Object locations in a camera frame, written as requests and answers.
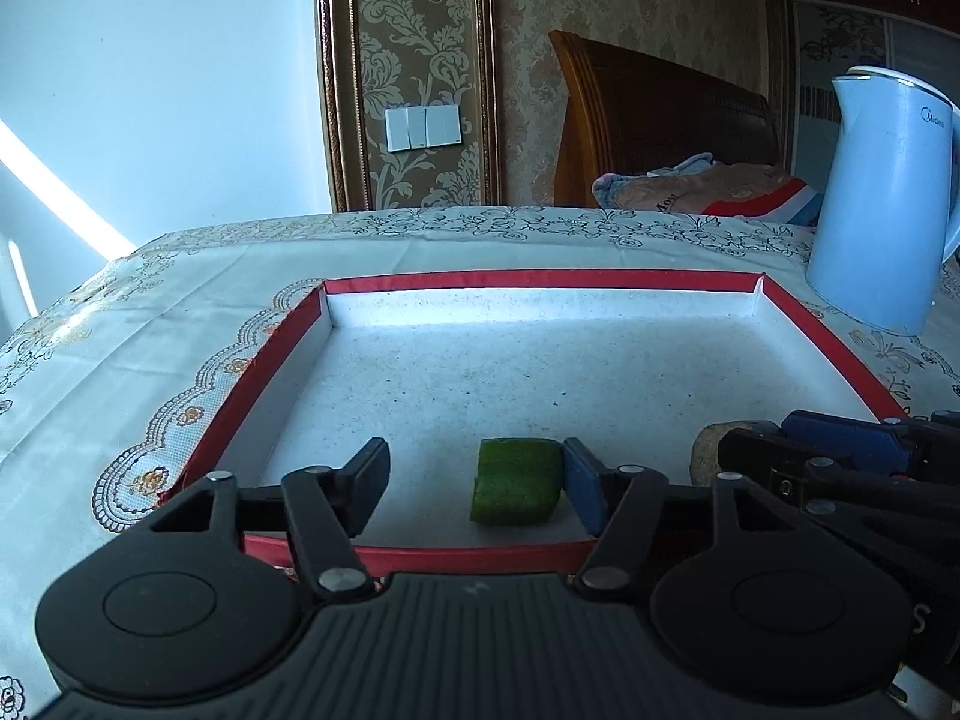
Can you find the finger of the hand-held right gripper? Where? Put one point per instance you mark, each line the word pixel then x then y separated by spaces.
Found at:
pixel 847 441
pixel 757 457

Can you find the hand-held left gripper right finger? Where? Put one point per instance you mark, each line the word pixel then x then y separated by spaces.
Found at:
pixel 581 489

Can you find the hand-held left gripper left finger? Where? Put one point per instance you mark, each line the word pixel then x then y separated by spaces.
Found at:
pixel 371 466

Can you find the green cucumber piece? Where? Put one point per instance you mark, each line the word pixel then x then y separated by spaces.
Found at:
pixel 517 491

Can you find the red shallow box tray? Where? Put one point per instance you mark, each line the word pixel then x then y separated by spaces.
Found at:
pixel 487 360

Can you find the pale blue electric kettle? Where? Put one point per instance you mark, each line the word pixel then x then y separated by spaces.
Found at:
pixel 877 202

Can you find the wooden bed headboard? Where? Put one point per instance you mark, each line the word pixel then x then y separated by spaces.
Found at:
pixel 660 120

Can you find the sliding wardrobe door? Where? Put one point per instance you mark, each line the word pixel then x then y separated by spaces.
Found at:
pixel 847 37

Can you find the white wall light switch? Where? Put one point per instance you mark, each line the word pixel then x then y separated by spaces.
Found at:
pixel 422 127

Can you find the brown wall moulding frame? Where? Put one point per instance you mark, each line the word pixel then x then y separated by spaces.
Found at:
pixel 412 52

